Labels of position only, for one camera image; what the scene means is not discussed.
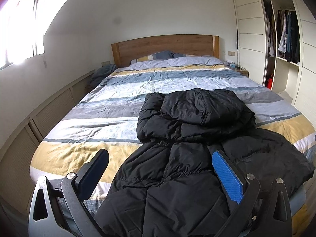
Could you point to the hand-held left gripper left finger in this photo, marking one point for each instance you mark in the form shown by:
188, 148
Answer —
91, 175

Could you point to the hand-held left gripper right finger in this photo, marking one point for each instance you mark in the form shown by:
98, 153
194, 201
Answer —
226, 175

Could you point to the black puffer jacket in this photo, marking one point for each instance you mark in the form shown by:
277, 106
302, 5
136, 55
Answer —
197, 108

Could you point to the row of hanging clothes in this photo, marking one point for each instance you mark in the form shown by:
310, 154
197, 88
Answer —
288, 34

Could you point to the bed with striped duvet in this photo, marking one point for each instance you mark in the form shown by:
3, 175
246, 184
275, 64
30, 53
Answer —
111, 98

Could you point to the blue-grey crumpled cloth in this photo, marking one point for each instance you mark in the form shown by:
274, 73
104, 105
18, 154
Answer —
102, 75

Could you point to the wooden nightstand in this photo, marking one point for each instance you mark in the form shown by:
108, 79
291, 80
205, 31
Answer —
243, 73

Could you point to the red bag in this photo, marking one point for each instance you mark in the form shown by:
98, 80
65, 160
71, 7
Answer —
270, 81

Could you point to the blue small container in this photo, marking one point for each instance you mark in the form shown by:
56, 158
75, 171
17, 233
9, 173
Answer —
232, 65

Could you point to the plain blue pillow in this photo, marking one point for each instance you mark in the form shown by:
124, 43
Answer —
179, 54

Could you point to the striped blue pillow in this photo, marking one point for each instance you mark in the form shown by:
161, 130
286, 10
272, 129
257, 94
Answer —
155, 55

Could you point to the wooden headboard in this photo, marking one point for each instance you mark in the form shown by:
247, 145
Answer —
160, 44

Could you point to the white wardrobe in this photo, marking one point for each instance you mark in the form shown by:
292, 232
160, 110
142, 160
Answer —
249, 29

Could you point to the hanging light garments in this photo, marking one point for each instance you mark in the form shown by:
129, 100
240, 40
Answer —
272, 34

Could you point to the bright window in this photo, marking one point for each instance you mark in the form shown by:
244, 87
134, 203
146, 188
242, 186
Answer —
19, 27

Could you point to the beige low wall cabinet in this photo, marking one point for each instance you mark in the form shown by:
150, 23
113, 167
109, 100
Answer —
37, 118

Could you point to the beige wall socket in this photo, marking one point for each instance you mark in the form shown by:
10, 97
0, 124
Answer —
105, 63
232, 53

